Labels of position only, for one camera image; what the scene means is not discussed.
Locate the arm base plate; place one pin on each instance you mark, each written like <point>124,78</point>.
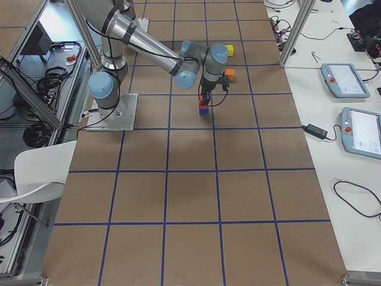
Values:
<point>122,118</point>

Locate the red wooden block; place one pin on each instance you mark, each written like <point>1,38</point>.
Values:
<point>202,105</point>

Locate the blue wooden block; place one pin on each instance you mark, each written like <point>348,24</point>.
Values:
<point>203,110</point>

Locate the orange wooden block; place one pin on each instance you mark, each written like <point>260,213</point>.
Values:
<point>231,74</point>

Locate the teach pendant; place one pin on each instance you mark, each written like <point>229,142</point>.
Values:
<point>343,80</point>
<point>360,132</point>

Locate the white plastic chair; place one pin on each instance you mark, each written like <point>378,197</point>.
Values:
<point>41,174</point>

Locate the aluminium frame post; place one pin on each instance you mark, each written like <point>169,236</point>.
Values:
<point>299,23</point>

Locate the yellow wooden block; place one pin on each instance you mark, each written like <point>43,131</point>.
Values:
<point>230,49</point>

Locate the near teach pendant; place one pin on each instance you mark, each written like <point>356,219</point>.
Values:
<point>360,132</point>

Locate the aluminium frame rail left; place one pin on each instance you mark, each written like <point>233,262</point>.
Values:
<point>24,90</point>

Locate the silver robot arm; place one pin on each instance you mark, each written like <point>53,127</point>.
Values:
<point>116,22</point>

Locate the far teach pendant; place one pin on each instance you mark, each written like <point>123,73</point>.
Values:
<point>343,80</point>

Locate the black power adapter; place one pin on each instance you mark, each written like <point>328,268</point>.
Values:
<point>315,131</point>

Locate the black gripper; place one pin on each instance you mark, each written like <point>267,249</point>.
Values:
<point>206,86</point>

